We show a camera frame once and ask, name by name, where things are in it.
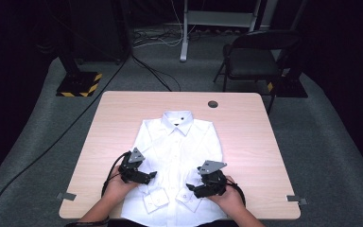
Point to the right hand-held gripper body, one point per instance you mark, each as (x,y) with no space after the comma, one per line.
(214,183)

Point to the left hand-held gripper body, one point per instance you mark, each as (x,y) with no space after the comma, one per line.
(130,171)

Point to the white button-up shirt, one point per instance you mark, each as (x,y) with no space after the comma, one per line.
(176,148)

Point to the person's left hand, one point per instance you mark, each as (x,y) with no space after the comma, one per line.
(116,187)

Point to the person's right hand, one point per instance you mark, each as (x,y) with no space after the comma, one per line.
(231,198)

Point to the dark wristband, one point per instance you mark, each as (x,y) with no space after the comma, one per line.
(88,223)

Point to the grey tape piece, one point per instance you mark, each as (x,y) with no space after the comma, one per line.
(66,196)
(296,199)

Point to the black stand with striped base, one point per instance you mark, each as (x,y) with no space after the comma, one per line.
(78,83)

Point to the black stand with yellow mark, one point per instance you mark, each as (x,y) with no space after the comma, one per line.
(291,86)

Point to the black folding chair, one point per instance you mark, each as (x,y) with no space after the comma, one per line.
(252,63)

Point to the black cabinet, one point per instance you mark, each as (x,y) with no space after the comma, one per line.
(100,28)

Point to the white metal desk frame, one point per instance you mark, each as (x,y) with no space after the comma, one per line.
(216,18)

